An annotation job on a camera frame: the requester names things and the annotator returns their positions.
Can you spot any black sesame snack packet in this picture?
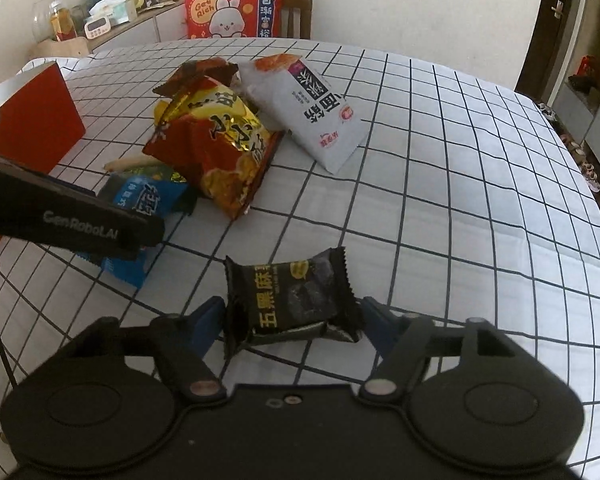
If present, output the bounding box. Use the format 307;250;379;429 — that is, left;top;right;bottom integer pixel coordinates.
222;247;365;359

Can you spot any beige wafer stick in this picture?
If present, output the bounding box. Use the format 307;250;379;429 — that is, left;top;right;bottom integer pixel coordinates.
104;154;159;172

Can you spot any blue chocolate snack packet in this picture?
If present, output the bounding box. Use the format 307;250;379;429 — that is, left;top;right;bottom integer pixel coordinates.
78;164;198;288

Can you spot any dark red foil snack packet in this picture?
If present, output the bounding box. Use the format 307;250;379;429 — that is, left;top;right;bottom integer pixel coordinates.
152;58;238;99

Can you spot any red and gold chip bag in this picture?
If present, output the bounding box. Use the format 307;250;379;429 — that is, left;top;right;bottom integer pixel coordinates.
143;77;283;220

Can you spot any white snack bag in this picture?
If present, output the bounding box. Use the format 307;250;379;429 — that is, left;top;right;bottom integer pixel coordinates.
238;54;366;174

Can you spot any red and white cardboard box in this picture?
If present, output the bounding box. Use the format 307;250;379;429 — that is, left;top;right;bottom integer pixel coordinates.
0;62;85;174

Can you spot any white grid tablecloth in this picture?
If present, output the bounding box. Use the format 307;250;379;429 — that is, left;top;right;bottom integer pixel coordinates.
0;39;600;479

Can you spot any orange drink bottle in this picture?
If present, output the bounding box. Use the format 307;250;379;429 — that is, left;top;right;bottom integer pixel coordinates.
50;0;78;41

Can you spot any white digital timer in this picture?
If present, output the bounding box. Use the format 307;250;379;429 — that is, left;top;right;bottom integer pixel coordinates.
83;15;112;40

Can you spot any white sideboard cabinet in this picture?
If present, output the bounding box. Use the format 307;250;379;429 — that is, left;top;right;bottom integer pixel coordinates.
28;0;187;61

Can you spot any red rabbit cushion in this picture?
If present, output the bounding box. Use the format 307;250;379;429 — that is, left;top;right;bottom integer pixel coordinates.
185;0;283;39

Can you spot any wooden chair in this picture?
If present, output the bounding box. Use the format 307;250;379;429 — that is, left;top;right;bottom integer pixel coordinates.
280;0;313;40

